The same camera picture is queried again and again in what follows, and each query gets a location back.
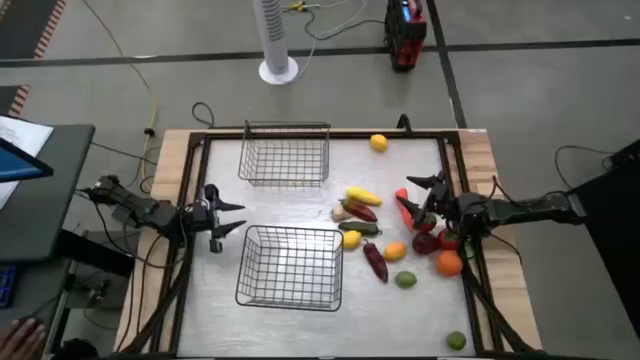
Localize white tower fan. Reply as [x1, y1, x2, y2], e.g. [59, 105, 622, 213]
[252, 0, 300, 86]

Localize black wire basket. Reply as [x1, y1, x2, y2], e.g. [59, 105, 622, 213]
[234, 224, 345, 313]
[237, 119, 332, 189]

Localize black metal table frame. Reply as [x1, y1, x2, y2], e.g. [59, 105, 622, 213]
[119, 127, 544, 360]

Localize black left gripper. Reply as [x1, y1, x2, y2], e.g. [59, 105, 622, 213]
[189, 183, 248, 254]

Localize black mat orange striped edge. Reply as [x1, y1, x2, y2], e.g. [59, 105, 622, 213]
[0, 0, 68, 61]
[0, 84, 32, 119]

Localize orange yellow mango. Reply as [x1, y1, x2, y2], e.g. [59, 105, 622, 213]
[383, 241, 408, 263]

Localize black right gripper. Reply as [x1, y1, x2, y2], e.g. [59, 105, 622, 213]
[395, 171, 459, 226]

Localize person's hand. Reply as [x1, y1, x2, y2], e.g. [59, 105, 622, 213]
[0, 317, 47, 360]

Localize black desk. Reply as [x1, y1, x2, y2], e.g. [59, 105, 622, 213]
[0, 123, 137, 281]

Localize red black power station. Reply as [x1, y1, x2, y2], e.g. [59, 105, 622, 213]
[383, 0, 429, 73]

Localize white paper sheet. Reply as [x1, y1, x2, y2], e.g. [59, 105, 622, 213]
[0, 115, 55, 209]

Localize dark red chili pepper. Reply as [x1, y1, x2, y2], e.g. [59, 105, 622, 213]
[362, 239, 390, 284]

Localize black cabinet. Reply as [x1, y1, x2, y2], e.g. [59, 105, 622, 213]
[569, 138, 640, 339]

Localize white floor cable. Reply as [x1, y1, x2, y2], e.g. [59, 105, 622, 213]
[287, 0, 369, 84]

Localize red tomato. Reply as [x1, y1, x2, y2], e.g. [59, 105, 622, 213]
[437, 228, 461, 251]

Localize keyboard with blue light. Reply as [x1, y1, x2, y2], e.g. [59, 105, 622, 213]
[0, 263, 19, 309]

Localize monitor with blue screen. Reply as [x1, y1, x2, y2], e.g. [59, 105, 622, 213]
[0, 136, 55, 184]

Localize thin black cable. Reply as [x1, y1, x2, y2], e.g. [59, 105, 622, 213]
[553, 144, 617, 192]

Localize yellow pepper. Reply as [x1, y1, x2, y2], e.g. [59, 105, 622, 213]
[345, 186, 384, 208]

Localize dark red apple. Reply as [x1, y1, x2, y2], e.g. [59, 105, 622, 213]
[411, 231, 440, 256]

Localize yellow floor cable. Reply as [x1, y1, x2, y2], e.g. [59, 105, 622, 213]
[82, 0, 159, 194]

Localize black floor cable loop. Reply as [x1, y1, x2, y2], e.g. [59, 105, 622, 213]
[191, 101, 216, 129]

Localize orange fruit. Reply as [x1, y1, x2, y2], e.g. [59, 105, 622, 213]
[435, 249, 464, 278]

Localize orange carrot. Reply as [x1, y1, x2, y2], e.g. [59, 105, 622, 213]
[394, 187, 416, 232]

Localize dark green cucumber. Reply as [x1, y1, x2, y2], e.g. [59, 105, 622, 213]
[338, 221, 383, 237]

